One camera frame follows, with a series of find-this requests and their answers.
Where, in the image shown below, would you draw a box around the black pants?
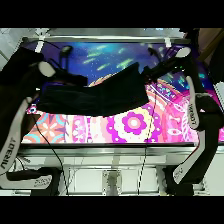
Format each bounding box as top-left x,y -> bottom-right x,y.
35,61 -> 150,118

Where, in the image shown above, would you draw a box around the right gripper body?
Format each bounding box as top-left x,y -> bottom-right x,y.
142,65 -> 162,83

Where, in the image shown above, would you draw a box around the silver frame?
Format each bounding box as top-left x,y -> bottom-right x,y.
16,28 -> 224,196

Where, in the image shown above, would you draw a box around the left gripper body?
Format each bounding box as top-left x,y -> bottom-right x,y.
65,73 -> 89,88

